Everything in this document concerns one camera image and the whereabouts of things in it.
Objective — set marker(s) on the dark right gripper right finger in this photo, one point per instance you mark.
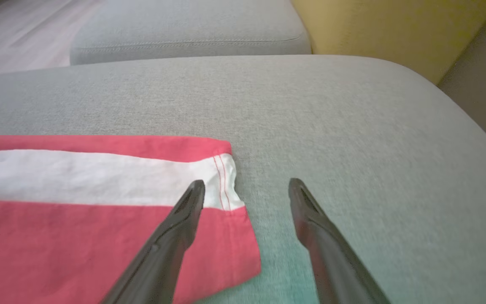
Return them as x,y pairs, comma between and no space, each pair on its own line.
331,257

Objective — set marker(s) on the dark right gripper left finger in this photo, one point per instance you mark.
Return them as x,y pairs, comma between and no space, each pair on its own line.
163,257

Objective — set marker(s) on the red white basketball jersey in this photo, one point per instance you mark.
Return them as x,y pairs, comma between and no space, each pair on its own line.
66,236

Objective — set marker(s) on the yellow sofa backrest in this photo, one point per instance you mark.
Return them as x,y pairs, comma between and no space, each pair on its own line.
395,29

